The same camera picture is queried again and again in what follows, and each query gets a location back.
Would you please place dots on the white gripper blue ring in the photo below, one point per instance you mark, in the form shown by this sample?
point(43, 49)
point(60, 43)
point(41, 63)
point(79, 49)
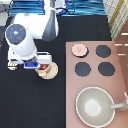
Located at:
point(41, 59)

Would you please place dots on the pink pot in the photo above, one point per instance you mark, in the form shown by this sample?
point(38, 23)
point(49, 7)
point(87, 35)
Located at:
point(44, 67)

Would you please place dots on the beige slotted spatula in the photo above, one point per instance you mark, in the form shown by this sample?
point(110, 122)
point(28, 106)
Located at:
point(11, 65)

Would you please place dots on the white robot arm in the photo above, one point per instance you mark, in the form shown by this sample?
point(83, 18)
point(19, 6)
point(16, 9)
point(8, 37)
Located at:
point(23, 30)

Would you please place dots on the cream round plate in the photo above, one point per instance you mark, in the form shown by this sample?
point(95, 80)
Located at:
point(50, 73)

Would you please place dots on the pink toy stove top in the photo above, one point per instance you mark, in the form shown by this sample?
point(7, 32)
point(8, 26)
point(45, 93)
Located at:
point(105, 73)

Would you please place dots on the grey frying pan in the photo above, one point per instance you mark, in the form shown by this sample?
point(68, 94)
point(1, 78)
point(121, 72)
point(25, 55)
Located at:
point(96, 108)

